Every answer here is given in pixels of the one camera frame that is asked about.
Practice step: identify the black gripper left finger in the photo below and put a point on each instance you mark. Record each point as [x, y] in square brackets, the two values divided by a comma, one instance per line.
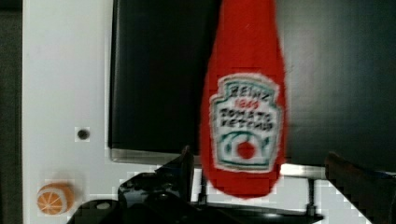
[175, 177]

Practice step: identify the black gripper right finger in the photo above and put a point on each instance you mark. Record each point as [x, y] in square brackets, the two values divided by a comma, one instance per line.
[371, 192]

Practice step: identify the red ketchup bottle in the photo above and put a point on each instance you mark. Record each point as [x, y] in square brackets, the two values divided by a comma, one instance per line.
[243, 113]

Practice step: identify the black toaster oven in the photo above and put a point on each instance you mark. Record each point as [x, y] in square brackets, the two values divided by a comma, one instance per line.
[340, 75]

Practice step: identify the orange slice toy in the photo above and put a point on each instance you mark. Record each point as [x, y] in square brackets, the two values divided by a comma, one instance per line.
[55, 198]

